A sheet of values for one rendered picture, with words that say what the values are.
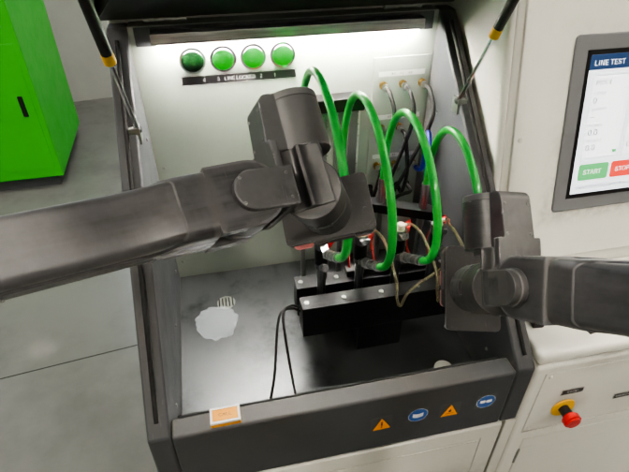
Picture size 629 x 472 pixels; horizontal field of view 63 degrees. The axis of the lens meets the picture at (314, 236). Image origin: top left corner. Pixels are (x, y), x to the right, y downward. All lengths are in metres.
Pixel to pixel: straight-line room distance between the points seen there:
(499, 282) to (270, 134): 0.25
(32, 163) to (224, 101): 2.55
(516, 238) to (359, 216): 0.16
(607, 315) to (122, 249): 0.36
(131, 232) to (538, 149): 0.86
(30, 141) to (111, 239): 3.11
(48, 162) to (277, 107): 3.11
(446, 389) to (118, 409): 1.49
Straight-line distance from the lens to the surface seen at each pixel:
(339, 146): 0.75
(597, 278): 0.44
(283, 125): 0.48
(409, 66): 1.19
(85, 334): 2.51
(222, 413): 0.91
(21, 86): 3.37
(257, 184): 0.43
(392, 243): 0.82
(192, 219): 0.41
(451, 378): 0.99
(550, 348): 1.06
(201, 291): 1.32
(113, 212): 0.41
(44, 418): 2.29
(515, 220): 0.54
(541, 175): 1.13
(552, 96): 1.09
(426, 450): 1.15
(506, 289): 0.48
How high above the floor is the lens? 1.71
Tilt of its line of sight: 37 degrees down
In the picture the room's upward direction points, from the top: straight up
